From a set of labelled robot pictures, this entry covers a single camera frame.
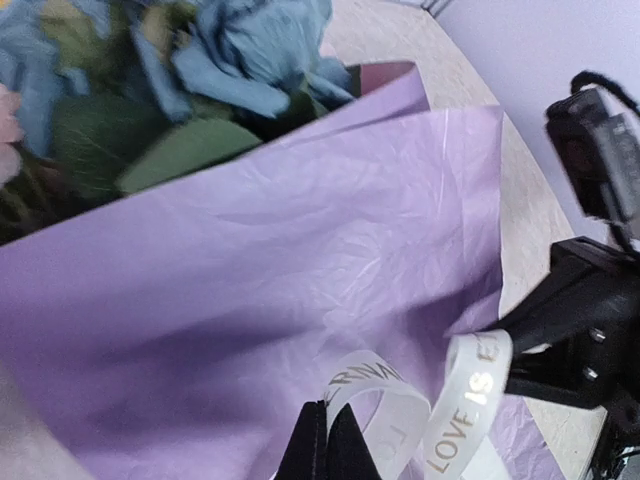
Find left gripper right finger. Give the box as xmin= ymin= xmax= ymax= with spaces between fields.
xmin=327 ymin=404 xmax=381 ymax=480

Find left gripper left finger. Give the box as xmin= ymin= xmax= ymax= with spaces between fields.
xmin=274 ymin=401 xmax=327 ymax=480

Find pink fake rose stems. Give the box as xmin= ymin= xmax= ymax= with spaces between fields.
xmin=0 ymin=84 xmax=24 ymax=187

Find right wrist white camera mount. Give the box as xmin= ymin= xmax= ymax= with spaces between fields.
xmin=546 ymin=88 xmax=639 ymax=224

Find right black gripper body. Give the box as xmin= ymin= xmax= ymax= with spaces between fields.
xmin=589 ymin=249 xmax=639 ymax=479

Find blue fake flower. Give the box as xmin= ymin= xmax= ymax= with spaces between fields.
xmin=1 ymin=1 xmax=358 ymax=205

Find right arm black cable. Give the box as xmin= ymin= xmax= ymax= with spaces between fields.
xmin=569 ymin=69 xmax=640 ymax=119

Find cream printed ribbon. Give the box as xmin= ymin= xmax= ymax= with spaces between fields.
xmin=320 ymin=330 xmax=512 ymax=479

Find purple wrapping paper sheet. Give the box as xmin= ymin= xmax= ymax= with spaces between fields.
xmin=0 ymin=59 xmax=559 ymax=480

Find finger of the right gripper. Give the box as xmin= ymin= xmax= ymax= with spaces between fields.
xmin=492 ymin=237 xmax=635 ymax=354
xmin=506 ymin=329 xmax=620 ymax=409

